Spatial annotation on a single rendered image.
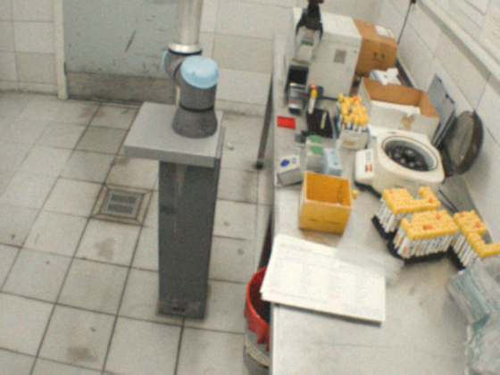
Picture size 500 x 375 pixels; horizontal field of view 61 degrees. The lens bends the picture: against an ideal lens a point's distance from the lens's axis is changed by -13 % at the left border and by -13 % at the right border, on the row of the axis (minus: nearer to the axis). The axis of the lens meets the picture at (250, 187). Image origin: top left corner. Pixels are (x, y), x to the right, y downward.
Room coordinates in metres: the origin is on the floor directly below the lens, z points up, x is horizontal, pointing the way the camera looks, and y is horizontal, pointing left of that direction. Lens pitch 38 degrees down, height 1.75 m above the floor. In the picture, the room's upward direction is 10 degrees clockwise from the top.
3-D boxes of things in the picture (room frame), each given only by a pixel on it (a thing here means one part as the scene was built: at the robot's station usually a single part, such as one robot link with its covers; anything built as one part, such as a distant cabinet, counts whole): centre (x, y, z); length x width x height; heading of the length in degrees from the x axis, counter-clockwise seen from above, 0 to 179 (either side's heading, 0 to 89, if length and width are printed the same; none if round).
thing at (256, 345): (1.11, -0.23, 0.22); 0.38 x 0.37 x 0.44; 4
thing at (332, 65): (1.93, -0.20, 1.03); 0.31 x 0.27 x 0.30; 4
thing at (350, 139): (1.54, -0.32, 0.91); 0.20 x 0.10 x 0.07; 4
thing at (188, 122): (1.34, 0.21, 0.97); 0.15 x 0.15 x 0.10
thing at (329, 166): (1.20, -0.23, 0.92); 0.10 x 0.07 x 0.10; 5
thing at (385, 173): (1.29, -0.48, 0.94); 0.30 x 0.24 x 0.12; 85
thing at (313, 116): (1.57, -0.21, 0.93); 0.17 x 0.09 x 0.11; 4
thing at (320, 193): (1.04, -0.21, 0.92); 0.13 x 0.13 x 0.10; 0
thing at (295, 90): (1.73, -0.12, 0.92); 0.21 x 0.07 x 0.05; 4
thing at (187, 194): (1.34, 0.21, 0.44); 0.20 x 0.20 x 0.87; 4
